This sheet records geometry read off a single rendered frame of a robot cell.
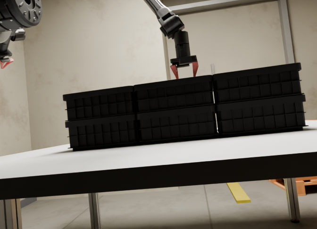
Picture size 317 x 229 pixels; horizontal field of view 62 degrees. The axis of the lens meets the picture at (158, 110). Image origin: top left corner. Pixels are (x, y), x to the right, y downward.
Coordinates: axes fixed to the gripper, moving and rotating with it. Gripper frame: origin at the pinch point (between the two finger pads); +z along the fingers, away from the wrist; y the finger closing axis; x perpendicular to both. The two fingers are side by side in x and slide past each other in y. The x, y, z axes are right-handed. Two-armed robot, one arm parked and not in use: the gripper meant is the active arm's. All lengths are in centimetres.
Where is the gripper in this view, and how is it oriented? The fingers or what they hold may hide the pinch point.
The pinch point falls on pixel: (186, 81)
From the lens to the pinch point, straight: 106.2
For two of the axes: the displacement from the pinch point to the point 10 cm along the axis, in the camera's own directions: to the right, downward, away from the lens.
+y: -9.7, 1.2, 2.0
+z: 1.1, 9.9, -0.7
